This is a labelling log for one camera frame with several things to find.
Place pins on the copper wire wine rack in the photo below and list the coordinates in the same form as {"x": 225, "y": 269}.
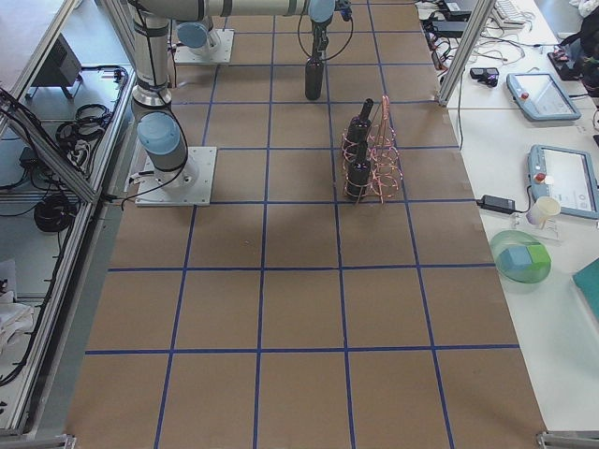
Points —
{"x": 386, "y": 175}

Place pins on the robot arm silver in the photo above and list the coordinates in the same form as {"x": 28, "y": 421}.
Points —
{"x": 158, "y": 131}
{"x": 199, "y": 37}

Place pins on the black adapter on table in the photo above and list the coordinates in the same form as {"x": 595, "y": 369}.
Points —
{"x": 497, "y": 204}

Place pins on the green glass bowl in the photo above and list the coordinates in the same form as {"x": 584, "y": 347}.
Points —
{"x": 507, "y": 238}

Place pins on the dark wine bottle rack left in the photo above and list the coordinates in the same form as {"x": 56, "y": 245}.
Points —
{"x": 360, "y": 125}

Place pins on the aluminium frame post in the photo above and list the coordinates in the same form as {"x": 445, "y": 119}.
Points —
{"x": 469, "y": 37}

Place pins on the paper cup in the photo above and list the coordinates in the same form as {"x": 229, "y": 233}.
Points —
{"x": 543, "y": 209}

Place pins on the teal mat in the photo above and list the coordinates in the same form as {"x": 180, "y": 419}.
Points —
{"x": 587, "y": 281}

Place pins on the teach pendant near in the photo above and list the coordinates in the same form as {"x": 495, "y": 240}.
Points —
{"x": 565, "y": 175}

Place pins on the dark wine bottle rack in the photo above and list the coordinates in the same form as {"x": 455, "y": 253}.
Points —
{"x": 358, "y": 173}
{"x": 360, "y": 125}

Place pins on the dark wine bottle rack right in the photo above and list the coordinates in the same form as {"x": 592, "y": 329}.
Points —
{"x": 358, "y": 173}

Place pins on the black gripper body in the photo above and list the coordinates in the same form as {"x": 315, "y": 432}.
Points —
{"x": 318, "y": 33}

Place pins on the blue foam cube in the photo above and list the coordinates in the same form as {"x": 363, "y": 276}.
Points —
{"x": 513, "y": 258}

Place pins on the grey control box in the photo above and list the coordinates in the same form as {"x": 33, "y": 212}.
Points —
{"x": 60, "y": 69}

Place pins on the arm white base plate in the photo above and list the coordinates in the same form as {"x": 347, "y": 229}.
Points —
{"x": 184, "y": 56}
{"x": 192, "y": 187}

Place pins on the teach pendant far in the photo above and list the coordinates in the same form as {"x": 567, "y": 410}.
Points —
{"x": 541, "y": 98}

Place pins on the teach pendant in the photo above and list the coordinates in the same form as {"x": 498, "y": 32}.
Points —
{"x": 565, "y": 175}
{"x": 541, "y": 98}

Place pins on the green foam cube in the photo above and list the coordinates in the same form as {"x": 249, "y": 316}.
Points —
{"x": 538, "y": 255}

